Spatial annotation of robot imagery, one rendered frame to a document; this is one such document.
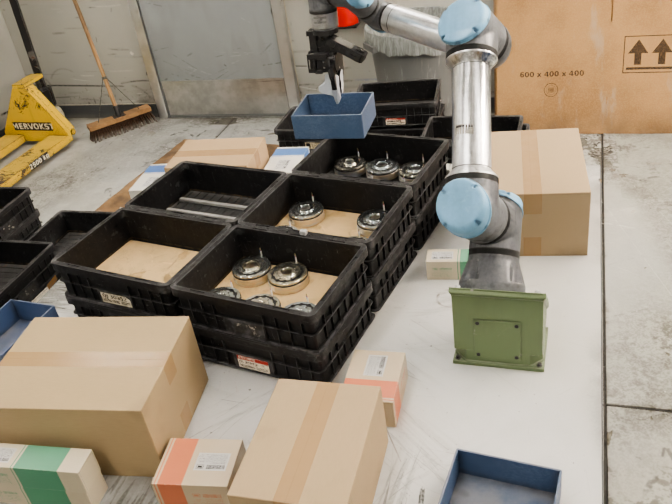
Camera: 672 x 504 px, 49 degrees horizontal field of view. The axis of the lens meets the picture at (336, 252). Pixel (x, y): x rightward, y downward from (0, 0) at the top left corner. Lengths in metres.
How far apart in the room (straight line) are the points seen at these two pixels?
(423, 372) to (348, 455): 0.44
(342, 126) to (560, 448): 0.99
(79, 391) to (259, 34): 3.61
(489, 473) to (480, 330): 0.34
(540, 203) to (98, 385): 1.20
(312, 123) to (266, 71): 3.01
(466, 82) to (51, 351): 1.10
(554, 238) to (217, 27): 3.40
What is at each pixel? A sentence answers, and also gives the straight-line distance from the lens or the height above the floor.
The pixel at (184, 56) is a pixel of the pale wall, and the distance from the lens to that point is 5.24.
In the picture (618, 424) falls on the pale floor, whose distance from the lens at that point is 2.65.
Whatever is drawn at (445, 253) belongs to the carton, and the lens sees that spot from 2.05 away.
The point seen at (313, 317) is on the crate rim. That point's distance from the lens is 1.61.
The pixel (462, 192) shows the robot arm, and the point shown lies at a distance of 1.57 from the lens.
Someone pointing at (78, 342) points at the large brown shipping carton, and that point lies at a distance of 1.79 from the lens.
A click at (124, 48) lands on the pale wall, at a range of 5.49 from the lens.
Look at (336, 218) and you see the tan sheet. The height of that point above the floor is 0.83.
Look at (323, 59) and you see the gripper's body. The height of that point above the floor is 1.25.
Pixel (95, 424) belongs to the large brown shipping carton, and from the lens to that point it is 1.63.
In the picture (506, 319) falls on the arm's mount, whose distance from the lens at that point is 1.68.
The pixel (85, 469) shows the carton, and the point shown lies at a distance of 1.62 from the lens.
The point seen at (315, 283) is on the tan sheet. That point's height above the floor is 0.83.
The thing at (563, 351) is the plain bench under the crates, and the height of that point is 0.70.
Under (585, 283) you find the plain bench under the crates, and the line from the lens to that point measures 2.04.
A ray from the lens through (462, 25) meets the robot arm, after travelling 1.71.
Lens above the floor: 1.90
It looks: 33 degrees down
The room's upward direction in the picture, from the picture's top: 9 degrees counter-clockwise
